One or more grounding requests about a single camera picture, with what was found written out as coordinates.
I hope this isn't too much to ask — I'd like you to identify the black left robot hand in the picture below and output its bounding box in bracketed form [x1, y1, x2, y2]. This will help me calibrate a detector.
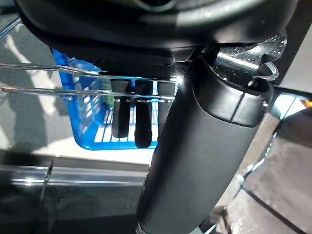
[14, 0, 300, 234]

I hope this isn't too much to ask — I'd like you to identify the blue plastic shopping basket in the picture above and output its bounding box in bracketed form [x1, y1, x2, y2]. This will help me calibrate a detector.
[50, 47, 176, 151]

